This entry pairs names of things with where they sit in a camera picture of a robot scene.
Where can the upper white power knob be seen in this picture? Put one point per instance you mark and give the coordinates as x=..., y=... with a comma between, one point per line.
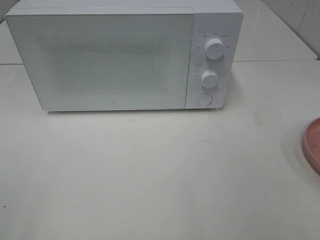
x=214, y=48

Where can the round white door-release button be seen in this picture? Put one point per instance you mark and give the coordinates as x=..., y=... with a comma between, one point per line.
x=205, y=99

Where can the pink round plate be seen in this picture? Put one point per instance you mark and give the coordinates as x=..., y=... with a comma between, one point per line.
x=311, y=144

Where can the white microwave oven body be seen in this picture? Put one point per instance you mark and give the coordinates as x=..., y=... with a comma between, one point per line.
x=221, y=18

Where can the lower white timer knob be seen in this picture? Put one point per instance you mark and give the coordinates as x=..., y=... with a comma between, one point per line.
x=209, y=79

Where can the white microwave door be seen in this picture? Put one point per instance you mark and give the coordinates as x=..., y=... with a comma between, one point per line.
x=105, y=62

